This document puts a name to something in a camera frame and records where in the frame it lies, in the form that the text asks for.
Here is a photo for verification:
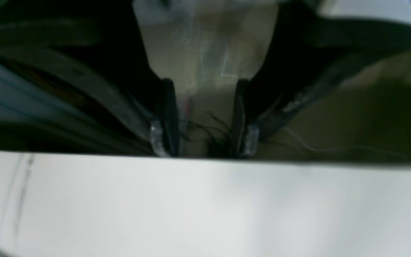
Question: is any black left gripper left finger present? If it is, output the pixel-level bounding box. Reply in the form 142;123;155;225
150;79;181;157

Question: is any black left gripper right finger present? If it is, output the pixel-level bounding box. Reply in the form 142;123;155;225
231;79;260;158

